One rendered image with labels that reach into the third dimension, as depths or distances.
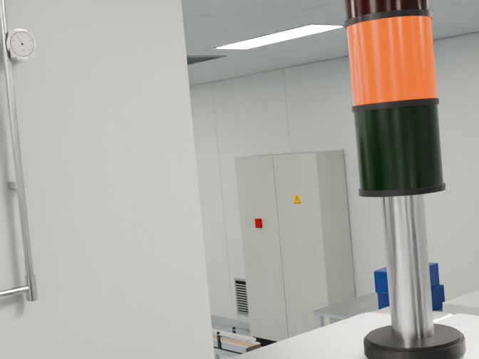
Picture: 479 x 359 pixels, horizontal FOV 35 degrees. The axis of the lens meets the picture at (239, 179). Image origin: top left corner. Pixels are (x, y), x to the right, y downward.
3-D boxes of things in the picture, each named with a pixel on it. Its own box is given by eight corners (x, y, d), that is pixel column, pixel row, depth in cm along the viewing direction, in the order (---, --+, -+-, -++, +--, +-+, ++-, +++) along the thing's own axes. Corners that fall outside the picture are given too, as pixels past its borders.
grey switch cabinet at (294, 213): (331, 364, 730) (313, 152, 719) (249, 345, 821) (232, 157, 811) (360, 352, 758) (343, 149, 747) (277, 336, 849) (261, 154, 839)
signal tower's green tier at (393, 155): (410, 192, 42) (403, 104, 41) (343, 192, 45) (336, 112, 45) (460, 182, 45) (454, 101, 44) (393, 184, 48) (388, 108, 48)
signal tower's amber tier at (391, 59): (403, 101, 41) (395, 12, 41) (336, 109, 45) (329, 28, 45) (453, 98, 44) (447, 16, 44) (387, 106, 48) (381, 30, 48)
